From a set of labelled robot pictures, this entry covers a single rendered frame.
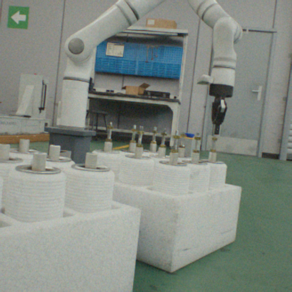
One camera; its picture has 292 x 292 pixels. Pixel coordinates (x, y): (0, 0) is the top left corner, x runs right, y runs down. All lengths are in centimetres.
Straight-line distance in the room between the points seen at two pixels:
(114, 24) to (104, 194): 75
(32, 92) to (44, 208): 411
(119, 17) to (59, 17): 566
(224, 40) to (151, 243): 63
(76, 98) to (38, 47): 570
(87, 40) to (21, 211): 80
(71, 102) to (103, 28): 27
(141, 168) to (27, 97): 376
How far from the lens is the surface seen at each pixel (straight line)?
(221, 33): 115
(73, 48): 129
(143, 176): 99
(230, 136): 618
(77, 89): 128
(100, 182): 67
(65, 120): 128
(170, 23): 603
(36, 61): 693
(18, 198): 61
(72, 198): 68
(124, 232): 71
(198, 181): 102
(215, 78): 114
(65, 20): 688
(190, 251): 97
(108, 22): 130
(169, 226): 89
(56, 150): 79
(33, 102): 470
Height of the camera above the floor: 35
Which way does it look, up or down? 3 degrees down
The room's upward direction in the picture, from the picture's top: 6 degrees clockwise
